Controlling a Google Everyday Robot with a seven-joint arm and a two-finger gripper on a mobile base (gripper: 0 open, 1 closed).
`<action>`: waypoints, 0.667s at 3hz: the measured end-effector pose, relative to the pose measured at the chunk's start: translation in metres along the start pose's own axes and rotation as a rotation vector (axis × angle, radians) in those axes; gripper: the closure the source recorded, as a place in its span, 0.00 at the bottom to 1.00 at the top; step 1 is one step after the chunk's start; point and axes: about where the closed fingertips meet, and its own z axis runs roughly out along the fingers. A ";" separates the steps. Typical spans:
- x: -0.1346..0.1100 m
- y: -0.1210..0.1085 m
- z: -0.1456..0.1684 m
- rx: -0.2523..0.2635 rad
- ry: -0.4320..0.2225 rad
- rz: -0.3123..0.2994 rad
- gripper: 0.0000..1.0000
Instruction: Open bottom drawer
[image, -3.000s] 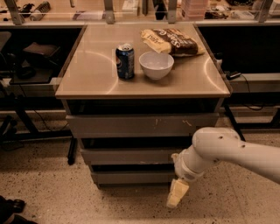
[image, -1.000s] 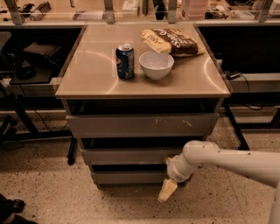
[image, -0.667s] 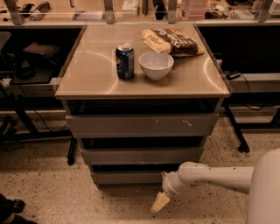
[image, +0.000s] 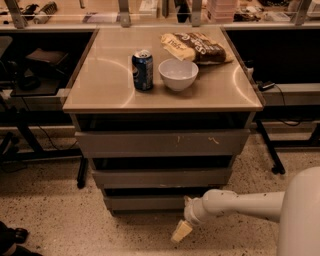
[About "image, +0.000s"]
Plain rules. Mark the dark box under desk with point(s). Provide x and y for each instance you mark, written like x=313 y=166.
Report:
x=47 y=63

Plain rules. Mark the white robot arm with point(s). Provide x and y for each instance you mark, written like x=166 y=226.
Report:
x=296 y=210

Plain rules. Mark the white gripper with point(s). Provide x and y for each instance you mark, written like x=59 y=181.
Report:
x=191 y=213

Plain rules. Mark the grey top drawer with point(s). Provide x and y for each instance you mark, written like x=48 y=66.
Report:
x=161 y=143

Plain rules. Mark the black desk leg left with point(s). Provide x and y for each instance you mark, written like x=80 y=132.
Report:
x=82 y=172

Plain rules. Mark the black power adapter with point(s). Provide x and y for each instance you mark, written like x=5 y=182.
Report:
x=264 y=86

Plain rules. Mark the white bowl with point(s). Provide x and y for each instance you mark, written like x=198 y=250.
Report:
x=178 y=75

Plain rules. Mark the grey bottom drawer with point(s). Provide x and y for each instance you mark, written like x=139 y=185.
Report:
x=146 y=203

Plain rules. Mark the black desk leg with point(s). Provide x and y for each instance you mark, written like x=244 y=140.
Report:
x=278 y=167
x=82 y=172

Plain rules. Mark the brown chip bag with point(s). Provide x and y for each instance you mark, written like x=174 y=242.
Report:
x=196 y=47

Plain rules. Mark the blue soda can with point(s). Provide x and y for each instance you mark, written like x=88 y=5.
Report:
x=142 y=70

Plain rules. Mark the grey drawer cabinet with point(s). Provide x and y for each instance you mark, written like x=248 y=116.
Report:
x=104 y=99

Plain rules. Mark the grey middle drawer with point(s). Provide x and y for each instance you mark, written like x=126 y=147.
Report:
x=162 y=178

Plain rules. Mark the black desk leg right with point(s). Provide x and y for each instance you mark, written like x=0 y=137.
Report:
x=278 y=167

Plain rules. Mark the pink storage box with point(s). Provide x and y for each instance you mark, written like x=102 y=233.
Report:
x=221 y=11

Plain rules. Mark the grey drawer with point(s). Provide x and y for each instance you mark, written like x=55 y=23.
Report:
x=146 y=203
x=162 y=178
x=161 y=143

